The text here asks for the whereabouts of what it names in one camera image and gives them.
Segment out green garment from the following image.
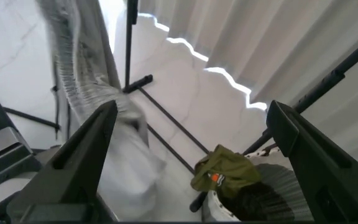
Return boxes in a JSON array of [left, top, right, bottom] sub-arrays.
[[190, 144, 262, 200]]

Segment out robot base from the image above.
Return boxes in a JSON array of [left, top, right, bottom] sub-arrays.
[[0, 76, 65, 223]]

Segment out white laundry basket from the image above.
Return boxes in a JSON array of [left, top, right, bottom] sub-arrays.
[[202, 147, 315, 222]]

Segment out black clothes rack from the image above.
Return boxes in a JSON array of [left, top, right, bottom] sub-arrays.
[[122, 0, 358, 213]]

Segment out pale grey shorts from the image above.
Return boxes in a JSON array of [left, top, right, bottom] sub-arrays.
[[35, 0, 167, 220]]

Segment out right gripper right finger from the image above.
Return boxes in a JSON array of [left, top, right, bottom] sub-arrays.
[[265, 100, 358, 223]]

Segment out white curtain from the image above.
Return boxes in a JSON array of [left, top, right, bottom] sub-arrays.
[[137, 0, 358, 108]]

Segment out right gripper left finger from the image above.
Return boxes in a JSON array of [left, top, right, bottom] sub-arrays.
[[6, 99, 119, 223]]

